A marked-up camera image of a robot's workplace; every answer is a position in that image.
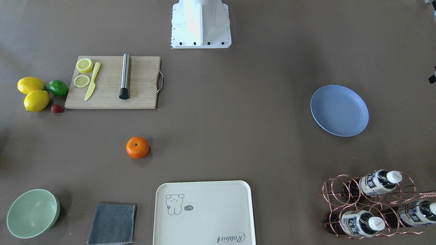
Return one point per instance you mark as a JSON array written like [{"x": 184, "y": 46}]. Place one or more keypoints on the orange mandarin fruit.
[{"x": 137, "y": 147}]

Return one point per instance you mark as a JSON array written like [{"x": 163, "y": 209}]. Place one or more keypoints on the blue round plate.
[{"x": 339, "y": 110}]

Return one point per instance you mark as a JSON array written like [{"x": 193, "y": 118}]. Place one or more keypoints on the cream rabbit tray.
[{"x": 204, "y": 213}]

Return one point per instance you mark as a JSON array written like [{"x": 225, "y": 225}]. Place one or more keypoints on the steel muddler black tip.
[{"x": 125, "y": 77}]

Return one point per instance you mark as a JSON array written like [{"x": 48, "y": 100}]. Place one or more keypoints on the wooden cutting board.
[{"x": 143, "y": 85}]

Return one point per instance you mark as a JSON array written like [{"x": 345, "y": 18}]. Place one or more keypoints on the yellow plastic knife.
[{"x": 92, "y": 84}]

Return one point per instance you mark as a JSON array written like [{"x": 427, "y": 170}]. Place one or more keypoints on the lemon slice lower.
[{"x": 81, "y": 81}]

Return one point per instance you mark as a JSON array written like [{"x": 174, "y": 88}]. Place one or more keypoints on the lemon half upper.
[{"x": 84, "y": 65}]

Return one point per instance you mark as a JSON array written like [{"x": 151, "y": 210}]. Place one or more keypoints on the grey folded cloth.
[{"x": 113, "y": 224}]

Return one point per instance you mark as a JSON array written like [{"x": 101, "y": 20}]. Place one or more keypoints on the red strawberry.
[{"x": 56, "y": 108}]

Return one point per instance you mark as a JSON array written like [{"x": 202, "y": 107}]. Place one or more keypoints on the green lime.
[{"x": 58, "y": 88}]

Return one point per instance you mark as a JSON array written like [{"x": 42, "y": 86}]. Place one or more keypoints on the bottle top of rack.
[{"x": 372, "y": 184}]

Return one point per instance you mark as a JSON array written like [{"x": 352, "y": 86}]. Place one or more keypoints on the bottle lower rack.
[
  {"x": 417, "y": 213},
  {"x": 354, "y": 224}
]

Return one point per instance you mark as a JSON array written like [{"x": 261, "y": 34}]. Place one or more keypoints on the yellow lemon lower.
[{"x": 36, "y": 100}]

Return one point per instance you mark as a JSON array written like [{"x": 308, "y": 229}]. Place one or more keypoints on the yellow lemon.
[
  {"x": 36, "y": 100},
  {"x": 28, "y": 84}
]

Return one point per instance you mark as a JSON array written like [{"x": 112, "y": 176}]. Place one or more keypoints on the yellow lemon upper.
[{"x": 28, "y": 84}]

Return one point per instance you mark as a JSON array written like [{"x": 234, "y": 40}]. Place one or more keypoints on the green bowl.
[{"x": 33, "y": 213}]

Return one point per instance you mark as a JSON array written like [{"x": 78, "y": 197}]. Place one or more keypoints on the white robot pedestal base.
[{"x": 200, "y": 24}]

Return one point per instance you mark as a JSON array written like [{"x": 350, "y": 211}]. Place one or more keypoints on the copper wire bottle rack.
[{"x": 405, "y": 192}]

